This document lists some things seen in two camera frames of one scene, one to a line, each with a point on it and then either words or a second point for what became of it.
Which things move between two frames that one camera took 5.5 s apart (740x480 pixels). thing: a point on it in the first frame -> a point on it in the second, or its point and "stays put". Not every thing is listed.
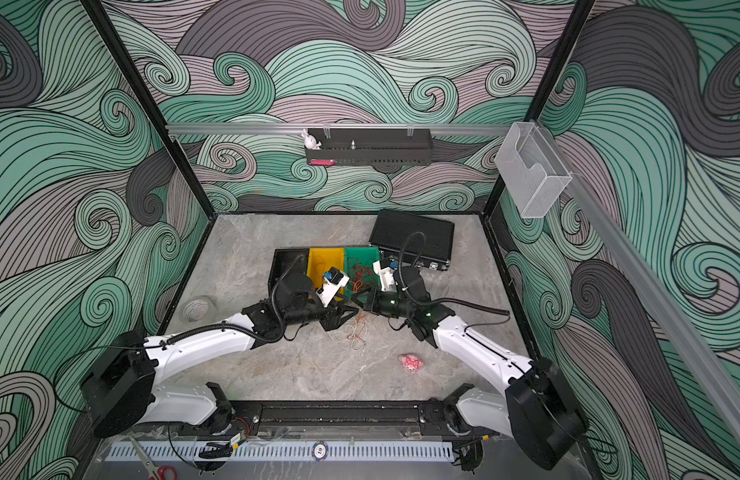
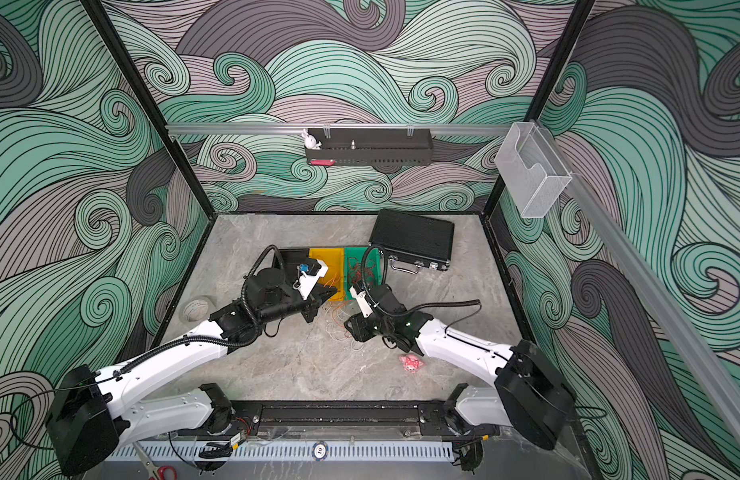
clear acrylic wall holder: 532,172 stays put
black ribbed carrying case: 410,240 stays put
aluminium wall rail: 338,130 stays put
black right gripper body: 387,304 -> 372,326
